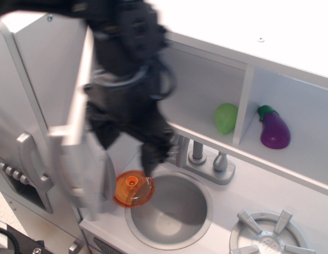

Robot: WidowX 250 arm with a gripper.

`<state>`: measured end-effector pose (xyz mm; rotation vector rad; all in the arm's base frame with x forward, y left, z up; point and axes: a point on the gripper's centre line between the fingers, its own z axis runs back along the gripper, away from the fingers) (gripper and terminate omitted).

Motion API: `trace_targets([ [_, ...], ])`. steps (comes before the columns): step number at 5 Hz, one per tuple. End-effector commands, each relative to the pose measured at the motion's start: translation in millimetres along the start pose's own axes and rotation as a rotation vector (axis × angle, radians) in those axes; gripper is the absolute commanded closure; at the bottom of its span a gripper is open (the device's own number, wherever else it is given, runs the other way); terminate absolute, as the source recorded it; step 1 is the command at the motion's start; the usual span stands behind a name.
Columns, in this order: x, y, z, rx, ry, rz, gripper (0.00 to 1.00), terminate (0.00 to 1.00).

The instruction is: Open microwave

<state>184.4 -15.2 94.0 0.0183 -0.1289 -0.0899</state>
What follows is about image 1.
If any purple toy eggplant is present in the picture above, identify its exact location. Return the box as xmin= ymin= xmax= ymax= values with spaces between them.
xmin=258 ymin=105 xmax=291 ymax=149

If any round silver toy sink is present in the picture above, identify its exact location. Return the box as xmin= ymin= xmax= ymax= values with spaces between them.
xmin=125 ymin=171 xmax=213 ymax=250

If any grey toy faucet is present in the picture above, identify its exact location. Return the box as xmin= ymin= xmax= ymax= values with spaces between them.
xmin=167 ymin=134 xmax=236 ymax=185

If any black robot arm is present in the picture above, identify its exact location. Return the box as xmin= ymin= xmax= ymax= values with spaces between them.
xmin=0 ymin=1 xmax=177 ymax=176

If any white toy microwave door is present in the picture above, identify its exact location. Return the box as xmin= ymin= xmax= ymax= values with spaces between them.
xmin=49 ymin=29 xmax=116 ymax=221

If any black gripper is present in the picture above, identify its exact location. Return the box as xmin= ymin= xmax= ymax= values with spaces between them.
xmin=84 ymin=78 xmax=174 ymax=177

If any grey toy ice dispenser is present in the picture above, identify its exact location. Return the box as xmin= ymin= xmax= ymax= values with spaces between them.
xmin=0 ymin=158 xmax=52 ymax=214

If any grey toy stove burner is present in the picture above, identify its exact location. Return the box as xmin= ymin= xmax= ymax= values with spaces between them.
xmin=229 ymin=210 xmax=316 ymax=253

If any green toy pear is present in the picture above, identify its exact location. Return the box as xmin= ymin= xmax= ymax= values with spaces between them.
xmin=214 ymin=103 xmax=239 ymax=135

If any black mount with screw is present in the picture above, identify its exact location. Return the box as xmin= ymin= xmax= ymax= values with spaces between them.
xmin=0 ymin=221 xmax=50 ymax=253

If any grey toy fridge handle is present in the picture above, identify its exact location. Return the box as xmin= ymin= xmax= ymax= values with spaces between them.
xmin=16 ymin=132 xmax=53 ymax=193

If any orange transparent plastic lid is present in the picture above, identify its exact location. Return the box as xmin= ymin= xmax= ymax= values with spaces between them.
xmin=114 ymin=170 xmax=155 ymax=208

